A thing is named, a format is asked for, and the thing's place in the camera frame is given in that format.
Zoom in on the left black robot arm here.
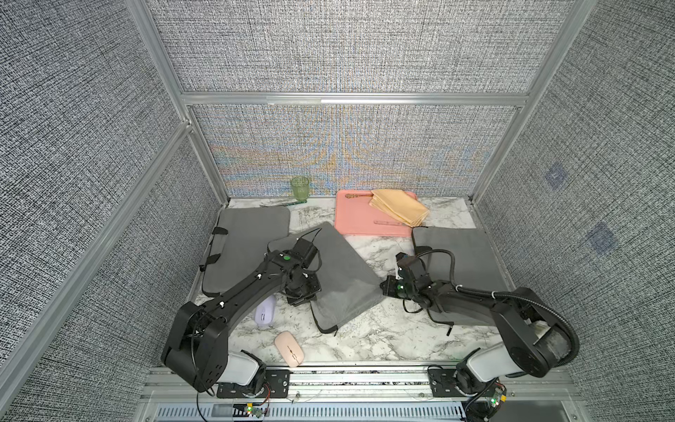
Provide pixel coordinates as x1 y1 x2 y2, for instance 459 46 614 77
161 238 323 395

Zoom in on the folded yellow cloth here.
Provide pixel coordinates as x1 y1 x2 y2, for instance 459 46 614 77
369 189 430 228

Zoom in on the aluminium front rail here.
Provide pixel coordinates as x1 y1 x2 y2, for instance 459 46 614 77
133 362 592 421

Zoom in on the grey laptop bag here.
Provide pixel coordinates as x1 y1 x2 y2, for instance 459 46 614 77
410 226 515 328
200 207 291 297
270 223 383 334

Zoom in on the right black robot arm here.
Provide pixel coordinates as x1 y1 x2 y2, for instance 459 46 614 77
380 249 581 398

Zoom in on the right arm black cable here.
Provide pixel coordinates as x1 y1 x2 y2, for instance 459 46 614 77
413 247 581 370

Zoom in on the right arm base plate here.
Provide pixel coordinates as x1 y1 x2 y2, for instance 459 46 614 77
426 365 464 398

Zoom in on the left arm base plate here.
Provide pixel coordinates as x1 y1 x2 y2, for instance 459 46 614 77
216 369 291 401

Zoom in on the pink computer mouse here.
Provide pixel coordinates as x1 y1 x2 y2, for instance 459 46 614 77
274 332 305 367

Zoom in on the green glass cup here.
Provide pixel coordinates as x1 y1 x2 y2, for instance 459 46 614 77
290 176 310 202

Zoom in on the pink laptop sleeve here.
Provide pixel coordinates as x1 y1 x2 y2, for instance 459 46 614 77
334 190 412 237

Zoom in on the green pen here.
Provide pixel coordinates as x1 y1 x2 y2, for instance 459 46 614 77
260 200 308 208

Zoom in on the lilac computer mouse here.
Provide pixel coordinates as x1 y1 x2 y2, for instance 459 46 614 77
254 295 277 329

